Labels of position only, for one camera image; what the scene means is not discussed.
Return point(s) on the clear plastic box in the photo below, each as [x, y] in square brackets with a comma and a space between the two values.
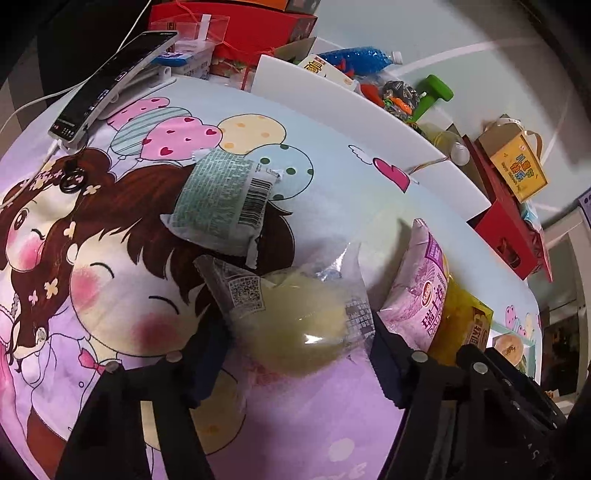
[189, 27]

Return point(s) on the white carton with yellow print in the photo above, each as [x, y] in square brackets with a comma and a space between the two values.
[323, 69]

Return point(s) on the red gift box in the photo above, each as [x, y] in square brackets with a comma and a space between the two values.
[258, 23]

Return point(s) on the pile of small toys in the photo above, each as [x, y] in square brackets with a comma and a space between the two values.
[395, 99]

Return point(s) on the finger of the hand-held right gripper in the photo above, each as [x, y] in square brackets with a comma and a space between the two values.
[526, 397]

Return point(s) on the large red box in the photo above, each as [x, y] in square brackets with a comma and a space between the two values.
[503, 221]

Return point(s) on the white cabinet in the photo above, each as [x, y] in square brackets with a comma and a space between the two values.
[565, 277]

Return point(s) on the blue and white box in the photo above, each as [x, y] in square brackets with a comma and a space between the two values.
[184, 57]

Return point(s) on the white round bulb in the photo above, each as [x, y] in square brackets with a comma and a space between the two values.
[460, 153]

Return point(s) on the pink snack packet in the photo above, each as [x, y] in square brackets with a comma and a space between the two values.
[415, 295]

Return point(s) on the white phone stand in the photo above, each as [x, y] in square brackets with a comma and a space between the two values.
[147, 81]

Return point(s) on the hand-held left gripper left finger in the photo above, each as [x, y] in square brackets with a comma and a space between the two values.
[205, 369]

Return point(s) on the pale teal snack packet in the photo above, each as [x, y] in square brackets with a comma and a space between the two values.
[217, 198]

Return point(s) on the green toy dumbbell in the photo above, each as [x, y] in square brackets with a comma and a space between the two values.
[434, 94]

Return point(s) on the white board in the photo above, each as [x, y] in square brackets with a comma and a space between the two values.
[369, 115]

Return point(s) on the black smartphone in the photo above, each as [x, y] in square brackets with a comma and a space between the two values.
[106, 83]

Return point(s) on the printed cartoon blanket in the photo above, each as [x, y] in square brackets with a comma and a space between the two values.
[323, 194]

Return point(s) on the blue plastic bottle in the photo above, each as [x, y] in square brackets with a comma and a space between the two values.
[355, 60]

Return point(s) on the yellow snack packet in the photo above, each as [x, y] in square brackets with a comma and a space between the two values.
[461, 314]

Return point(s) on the clear round bun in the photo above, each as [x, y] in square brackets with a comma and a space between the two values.
[295, 323]

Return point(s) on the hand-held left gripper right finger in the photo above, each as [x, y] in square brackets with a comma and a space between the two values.
[383, 369]

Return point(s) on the yellow cardboard box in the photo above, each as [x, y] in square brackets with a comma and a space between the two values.
[512, 166]

